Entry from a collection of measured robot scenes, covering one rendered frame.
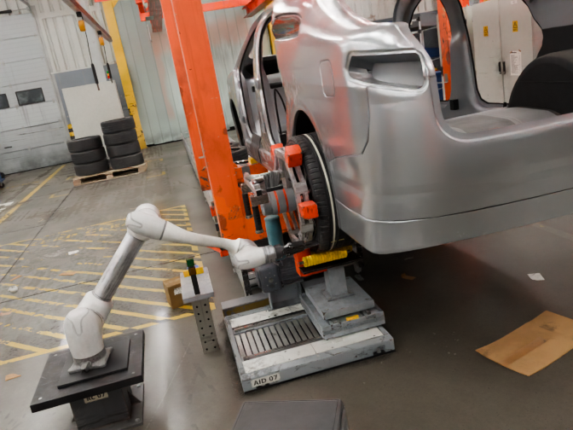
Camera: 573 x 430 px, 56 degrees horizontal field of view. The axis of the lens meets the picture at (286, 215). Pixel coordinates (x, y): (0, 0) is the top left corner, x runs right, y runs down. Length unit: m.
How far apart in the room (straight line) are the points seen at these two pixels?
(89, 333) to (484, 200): 1.89
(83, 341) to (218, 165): 1.27
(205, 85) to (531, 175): 1.89
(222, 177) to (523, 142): 1.83
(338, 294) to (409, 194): 1.23
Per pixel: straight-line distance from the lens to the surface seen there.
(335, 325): 2.99
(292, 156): 2.68
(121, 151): 11.09
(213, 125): 3.27
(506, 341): 3.05
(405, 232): 2.14
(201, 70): 3.25
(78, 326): 2.79
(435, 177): 2.03
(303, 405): 2.11
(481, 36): 8.03
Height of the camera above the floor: 1.55
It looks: 15 degrees down
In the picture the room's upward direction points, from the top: 10 degrees counter-clockwise
